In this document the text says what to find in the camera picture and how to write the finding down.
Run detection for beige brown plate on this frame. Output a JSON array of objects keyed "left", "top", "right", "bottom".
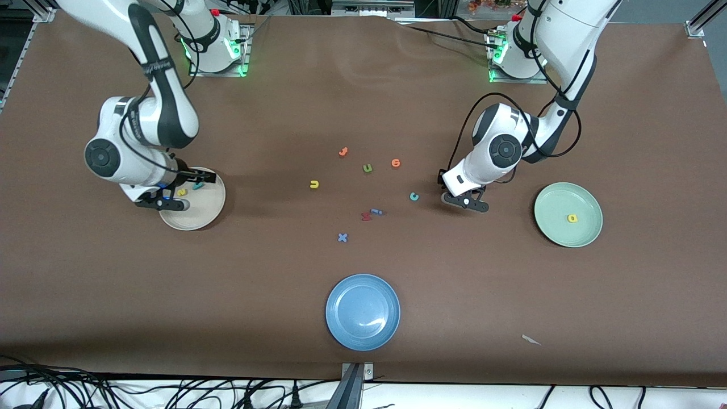
[{"left": 157, "top": 166, "right": 227, "bottom": 231}]

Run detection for brown table cover sheet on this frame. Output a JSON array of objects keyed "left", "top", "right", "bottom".
[{"left": 0, "top": 9, "right": 727, "bottom": 388}]

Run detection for light green plate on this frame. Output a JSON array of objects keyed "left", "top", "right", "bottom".
[{"left": 534, "top": 182, "right": 604, "bottom": 248}]

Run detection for blue plate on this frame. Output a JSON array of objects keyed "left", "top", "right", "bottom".
[{"left": 325, "top": 274, "right": 401, "bottom": 352}]

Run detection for orange dried flowers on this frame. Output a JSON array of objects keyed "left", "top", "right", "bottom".
[{"left": 469, "top": 0, "right": 515, "bottom": 13}]

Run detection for grey equipment box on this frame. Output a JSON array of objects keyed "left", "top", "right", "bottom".
[{"left": 332, "top": 0, "right": 415, "bottom": 18}]

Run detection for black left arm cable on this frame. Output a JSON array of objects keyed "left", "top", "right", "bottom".
[{"left": 450, "top": 0, "right": 583, "bottom": 171}]

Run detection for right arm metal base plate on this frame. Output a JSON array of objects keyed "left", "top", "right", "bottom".
[{"left": 189, "top": 23, "right": 252, "bottom": 78}]

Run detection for long black right arm cable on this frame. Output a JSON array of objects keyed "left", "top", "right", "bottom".
[{"left": 118, "top": 31, "right": 199, "bottom": 172}]

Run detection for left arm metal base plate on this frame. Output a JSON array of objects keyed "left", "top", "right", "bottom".
[{"left": 487, "top": 28, "right": 549, "bottom": 85}]

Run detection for black cable on table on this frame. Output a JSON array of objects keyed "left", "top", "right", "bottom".
[
  {"left": 449, "top": 16, "right": 499, "bottom": 36},
  {"left": 395, "top": 23, "right": 495, "bottom": 48}
]

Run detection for aluminium frame rail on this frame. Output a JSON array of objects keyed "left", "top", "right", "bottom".
[
  {"left": 0, "top": 0, "right": 57, "bottom": 114},
  {"left": 684, "top": 0, "right": 727, "bottom": 39}
]

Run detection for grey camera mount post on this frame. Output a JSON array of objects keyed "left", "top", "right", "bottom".
[{"left": 327, "top": 362, "right": 375, "bottom": 409}]

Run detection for black floor cable loop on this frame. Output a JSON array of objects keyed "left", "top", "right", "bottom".
[{"left": 590, "top": 385, "right": 617, "bottom": 409}]

